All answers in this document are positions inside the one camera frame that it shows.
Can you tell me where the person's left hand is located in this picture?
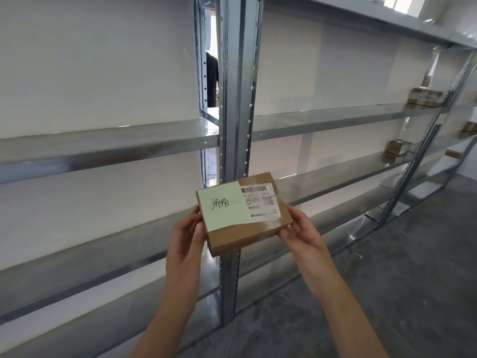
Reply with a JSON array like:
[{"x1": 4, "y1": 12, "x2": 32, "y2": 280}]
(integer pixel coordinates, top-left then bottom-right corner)
[{"x1": 165, "y1": 205, "x2": 208, "y2": 280}]

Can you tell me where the person's right hand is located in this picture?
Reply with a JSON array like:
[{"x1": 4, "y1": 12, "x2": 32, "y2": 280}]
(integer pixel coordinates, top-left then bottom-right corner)
[{"x1": 279, "y1": 205, "x2": 330, "y2": 268}]

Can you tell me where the brown cardboard parcel with labels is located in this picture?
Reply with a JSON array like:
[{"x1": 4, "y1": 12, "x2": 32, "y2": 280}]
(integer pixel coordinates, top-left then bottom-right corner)
[{"x1": 196, "y1": 172, "x2": 294, "y2": 258}]

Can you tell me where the person's left forearm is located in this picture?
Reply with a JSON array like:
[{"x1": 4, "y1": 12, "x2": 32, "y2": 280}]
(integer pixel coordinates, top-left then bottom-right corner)
[{"x1": 130, "y1": 272, "x2": 198, "y2": 358}]

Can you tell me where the person's right forearm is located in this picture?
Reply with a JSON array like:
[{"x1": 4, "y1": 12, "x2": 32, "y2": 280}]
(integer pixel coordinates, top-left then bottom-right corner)
[{"x1": 298, "y1": 256, "x2": 390, "y2": 358}]

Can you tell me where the grey metal shelving unit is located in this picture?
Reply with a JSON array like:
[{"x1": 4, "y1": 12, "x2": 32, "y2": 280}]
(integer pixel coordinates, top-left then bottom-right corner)
[
  {"x1": 380, "y1": 45, "x2": 477, "y2": 228},
  {"x1": 0, "y1": 0, "x2": 239, "y2": 358},
  {"x1": 220, "y1": 0, "x2": 477, "y2": 325}
]

